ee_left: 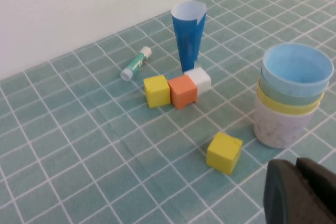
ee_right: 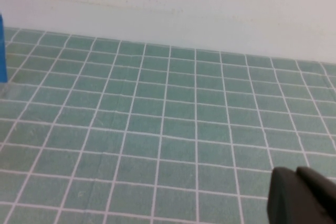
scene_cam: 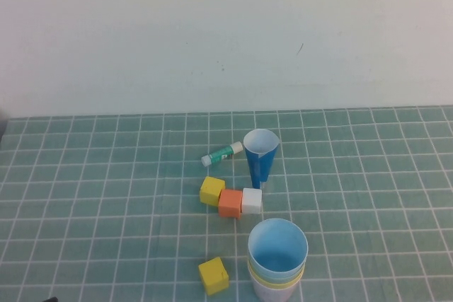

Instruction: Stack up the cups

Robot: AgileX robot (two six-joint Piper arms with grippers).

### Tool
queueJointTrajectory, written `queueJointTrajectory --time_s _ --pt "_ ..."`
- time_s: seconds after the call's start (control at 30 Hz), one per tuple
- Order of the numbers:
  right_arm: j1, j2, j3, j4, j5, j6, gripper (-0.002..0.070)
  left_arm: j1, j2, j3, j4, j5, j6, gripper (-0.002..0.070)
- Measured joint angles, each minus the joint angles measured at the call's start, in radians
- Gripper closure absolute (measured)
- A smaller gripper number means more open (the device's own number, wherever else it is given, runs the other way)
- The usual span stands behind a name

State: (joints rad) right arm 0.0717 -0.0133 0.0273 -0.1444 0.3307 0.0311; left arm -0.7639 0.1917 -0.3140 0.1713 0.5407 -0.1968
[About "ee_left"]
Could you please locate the green checked tablecloth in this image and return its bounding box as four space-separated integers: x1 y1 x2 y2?
0 0 336 224

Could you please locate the blue plastic cup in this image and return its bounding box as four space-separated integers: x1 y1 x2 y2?
261 42 335 98

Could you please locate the pink plastic cup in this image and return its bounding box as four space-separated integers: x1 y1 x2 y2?
253 95 320 149

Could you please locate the yellow foam cube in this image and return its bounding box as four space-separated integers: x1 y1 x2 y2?
205 131 244 176
143 74 172 109

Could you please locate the orange foam block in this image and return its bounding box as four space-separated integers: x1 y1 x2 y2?
166 74 198 111

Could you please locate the green plastic cup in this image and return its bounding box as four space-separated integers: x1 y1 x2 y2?
257 73 329 107

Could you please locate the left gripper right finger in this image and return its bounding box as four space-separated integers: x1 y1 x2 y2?
295 157 336 224

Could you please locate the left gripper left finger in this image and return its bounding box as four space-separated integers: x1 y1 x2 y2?
262 158 333 224

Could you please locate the green white glue stick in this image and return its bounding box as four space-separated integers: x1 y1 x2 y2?
120 46 153 81

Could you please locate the yellow plastic cup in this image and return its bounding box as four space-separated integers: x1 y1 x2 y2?
256 87 324 116

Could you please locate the white foam block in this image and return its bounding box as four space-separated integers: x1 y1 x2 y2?
183 67 212 96

